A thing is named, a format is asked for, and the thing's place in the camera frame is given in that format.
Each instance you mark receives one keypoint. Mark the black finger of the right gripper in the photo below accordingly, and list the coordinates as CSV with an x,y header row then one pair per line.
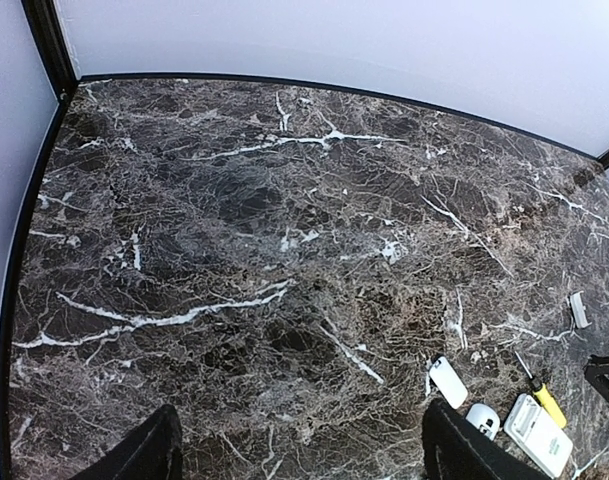
x,y
596,373

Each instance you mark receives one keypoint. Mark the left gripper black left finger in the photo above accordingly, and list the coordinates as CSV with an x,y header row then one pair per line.
x,y
153,450

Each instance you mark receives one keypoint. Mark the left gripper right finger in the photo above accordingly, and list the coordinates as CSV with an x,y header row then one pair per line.
x,y
454,449

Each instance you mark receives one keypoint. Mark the grey remote control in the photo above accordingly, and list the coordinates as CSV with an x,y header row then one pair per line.
x,y
484,419

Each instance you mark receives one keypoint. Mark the white battery cover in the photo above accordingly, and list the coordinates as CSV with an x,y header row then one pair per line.
x,y
578,310

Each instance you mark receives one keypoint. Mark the yellow handled screwdriver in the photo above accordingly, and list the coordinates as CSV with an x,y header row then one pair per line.
x,y
543,395

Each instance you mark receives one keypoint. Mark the grey remote battery cover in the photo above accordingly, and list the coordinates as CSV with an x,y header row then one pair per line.
x,y
448,382

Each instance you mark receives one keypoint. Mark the white remote with battery bay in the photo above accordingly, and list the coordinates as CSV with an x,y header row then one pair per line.
x,y
537,435

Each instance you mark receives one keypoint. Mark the left black frame post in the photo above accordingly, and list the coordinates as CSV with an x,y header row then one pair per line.
x,y
47,33

